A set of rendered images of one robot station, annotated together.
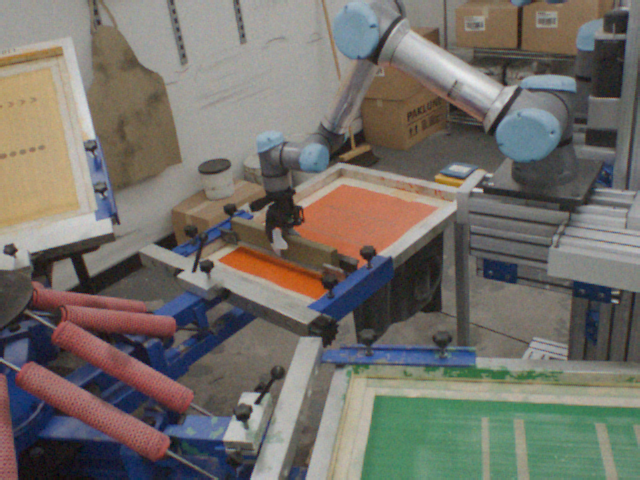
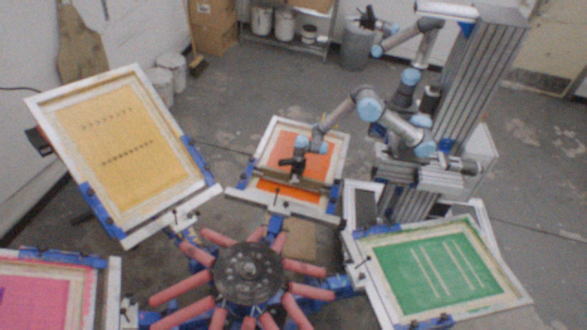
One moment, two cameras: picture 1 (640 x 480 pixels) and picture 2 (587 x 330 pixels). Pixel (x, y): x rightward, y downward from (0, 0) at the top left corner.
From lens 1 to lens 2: 1.48 m
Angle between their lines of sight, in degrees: 33
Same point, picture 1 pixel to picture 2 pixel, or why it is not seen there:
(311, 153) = (325, 148)
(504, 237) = (391, 170)
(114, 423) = (320, 294)
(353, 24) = (371, 110)
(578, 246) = (427, 180)
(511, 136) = (421, 150)
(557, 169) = not seen: hidden behind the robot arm
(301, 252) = (304, 182)
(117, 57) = (74, 25)
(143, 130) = (93, 71)
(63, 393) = (304, 290)
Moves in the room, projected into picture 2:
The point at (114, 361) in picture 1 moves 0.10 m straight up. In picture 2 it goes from (303, 268) to (305, 257)
